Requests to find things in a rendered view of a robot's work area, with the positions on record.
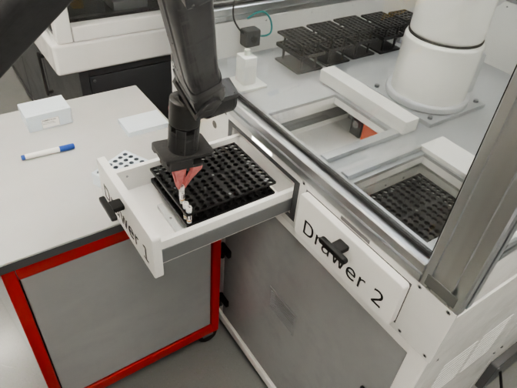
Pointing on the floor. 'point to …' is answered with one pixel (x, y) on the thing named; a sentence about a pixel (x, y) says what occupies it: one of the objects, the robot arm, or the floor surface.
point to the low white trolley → (91, 253)
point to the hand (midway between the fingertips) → (181, 183)
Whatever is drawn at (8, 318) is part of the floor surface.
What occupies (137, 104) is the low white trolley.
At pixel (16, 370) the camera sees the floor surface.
